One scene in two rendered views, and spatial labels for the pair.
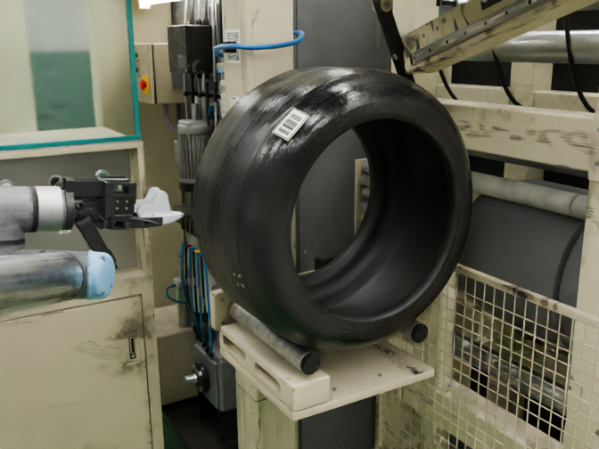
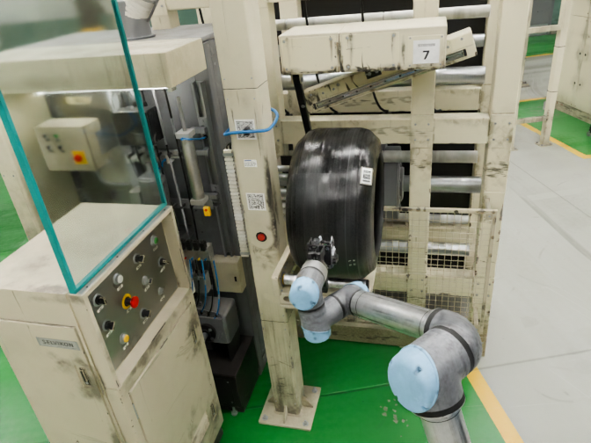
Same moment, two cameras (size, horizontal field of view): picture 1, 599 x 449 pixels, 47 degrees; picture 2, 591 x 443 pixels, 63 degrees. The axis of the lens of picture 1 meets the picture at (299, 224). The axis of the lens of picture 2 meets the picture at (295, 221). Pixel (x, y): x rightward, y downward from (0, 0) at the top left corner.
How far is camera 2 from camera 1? 1.33 m
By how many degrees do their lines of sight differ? 42
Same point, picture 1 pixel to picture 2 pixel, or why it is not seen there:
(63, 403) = (178, 393)
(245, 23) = (260, 115)
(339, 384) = not seen: hidden behind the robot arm
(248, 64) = (264, 139)
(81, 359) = (179, 360)
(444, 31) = (339, 90)
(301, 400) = not seen: hidden behind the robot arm
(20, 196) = (318, 274)
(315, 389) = not seen: hidden behind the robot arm
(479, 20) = (366, 84)
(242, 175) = (352, 210)
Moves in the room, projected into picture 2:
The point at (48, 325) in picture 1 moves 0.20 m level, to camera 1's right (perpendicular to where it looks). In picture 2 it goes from (164, 352) to (207, 323)
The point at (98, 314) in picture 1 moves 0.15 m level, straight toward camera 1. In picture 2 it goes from (179, 328) to (211, 337)
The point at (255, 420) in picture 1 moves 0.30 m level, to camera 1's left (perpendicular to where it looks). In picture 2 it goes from (287, 331) to (236, 371)
